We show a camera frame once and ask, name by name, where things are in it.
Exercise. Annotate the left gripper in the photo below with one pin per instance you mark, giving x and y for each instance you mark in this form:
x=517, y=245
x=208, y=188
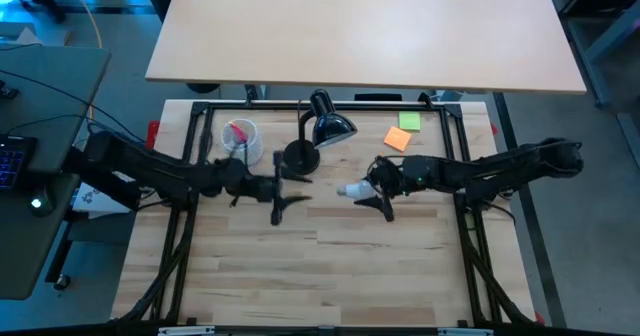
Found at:
x=260, y=188

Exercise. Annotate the green sticky note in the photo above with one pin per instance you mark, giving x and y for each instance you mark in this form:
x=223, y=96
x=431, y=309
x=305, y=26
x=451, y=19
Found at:
x=410, y=121

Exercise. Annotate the black computer mouse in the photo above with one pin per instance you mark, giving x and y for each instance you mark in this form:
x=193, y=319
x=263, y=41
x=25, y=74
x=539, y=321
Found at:
x=41, y=203

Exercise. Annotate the black desk leg with caster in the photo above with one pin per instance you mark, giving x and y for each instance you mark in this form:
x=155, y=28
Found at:
x=60, y=256

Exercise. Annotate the black desk mount beam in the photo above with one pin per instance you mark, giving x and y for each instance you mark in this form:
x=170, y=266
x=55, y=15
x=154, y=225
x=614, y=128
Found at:
x=115, y=191

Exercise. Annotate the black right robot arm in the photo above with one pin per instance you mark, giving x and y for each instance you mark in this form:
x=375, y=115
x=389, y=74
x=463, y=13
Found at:
x=500, y=168

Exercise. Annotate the red pen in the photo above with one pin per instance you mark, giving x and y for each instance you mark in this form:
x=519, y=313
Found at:
x=239, y=132

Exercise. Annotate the cardboard box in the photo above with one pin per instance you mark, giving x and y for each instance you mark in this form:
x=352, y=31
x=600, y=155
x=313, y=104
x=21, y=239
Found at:
x=45, y=36

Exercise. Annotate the black metal table frame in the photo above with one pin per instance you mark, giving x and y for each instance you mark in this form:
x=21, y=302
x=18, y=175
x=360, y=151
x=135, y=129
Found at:
x=400, y=107

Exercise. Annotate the grey side desk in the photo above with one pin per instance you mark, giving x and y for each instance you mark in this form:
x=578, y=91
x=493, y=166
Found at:
x=30, y=256

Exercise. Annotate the white lattice pen cup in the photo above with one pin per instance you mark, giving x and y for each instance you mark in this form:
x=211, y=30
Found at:
x=252, y=148

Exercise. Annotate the orange sticky note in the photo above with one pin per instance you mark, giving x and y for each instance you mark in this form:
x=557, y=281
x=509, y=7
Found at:
x=397, y=139

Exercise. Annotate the black floor strip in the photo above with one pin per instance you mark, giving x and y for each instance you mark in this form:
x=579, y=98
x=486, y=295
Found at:
x=542, y=261

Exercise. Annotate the white printed paper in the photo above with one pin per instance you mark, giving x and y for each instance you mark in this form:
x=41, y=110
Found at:
x=95, y=201

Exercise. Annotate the large light wooden desk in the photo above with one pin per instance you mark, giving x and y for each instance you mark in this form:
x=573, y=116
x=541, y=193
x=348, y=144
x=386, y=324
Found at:
x=365, y=31

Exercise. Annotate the silver bracket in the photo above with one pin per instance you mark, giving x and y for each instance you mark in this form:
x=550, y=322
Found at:
x=465, y=332
x=185, y=331

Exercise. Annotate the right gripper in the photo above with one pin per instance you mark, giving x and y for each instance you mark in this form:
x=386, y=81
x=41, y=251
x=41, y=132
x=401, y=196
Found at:
x=389, y=178

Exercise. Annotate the grey metal shelf frame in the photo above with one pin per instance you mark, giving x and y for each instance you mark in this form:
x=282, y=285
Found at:
x=610, y=31

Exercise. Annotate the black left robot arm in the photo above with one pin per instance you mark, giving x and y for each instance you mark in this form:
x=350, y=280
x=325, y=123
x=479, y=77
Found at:
x=165, y=173

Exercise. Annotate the red tag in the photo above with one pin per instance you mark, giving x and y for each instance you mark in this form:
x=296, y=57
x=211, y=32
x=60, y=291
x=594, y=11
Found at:
x=152, y=133

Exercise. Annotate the white lightbulb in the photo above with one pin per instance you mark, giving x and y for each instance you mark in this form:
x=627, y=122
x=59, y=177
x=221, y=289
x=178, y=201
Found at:
x=360, y=190

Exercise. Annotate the black desk lamp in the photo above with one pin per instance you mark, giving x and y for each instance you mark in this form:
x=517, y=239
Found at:
x=330, y=126

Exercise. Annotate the black keyboard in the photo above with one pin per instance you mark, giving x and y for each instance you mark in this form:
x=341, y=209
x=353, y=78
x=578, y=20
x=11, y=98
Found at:
x=12, y=163

